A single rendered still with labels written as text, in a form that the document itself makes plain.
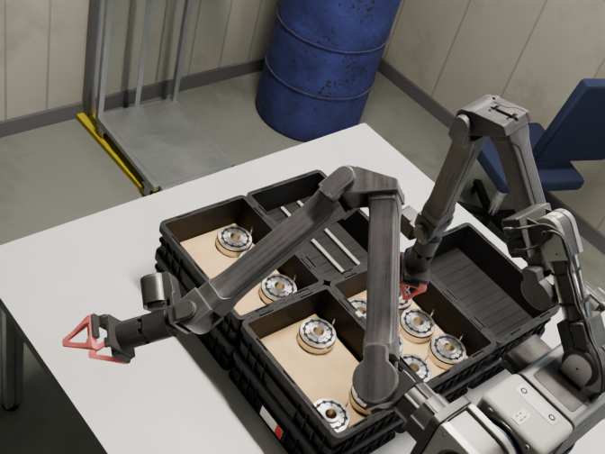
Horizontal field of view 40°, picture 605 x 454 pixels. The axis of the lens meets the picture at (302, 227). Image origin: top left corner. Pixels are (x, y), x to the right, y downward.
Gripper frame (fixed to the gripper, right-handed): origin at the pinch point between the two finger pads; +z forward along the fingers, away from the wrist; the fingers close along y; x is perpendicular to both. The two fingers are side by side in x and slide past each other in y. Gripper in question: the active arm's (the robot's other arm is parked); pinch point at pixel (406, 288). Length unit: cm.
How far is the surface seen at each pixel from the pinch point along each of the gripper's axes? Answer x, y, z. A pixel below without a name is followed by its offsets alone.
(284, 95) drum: -42, -201, 82
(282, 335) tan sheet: -27.4, 5.1, 23.3
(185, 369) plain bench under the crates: -51, 14, 36
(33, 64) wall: -153, -155, 70
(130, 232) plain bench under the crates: -78, -32, 36
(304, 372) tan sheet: -19.9, 15.5, 23.4
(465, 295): 25.3, -27.9, 23.5
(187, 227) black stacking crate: -60, -21, 18
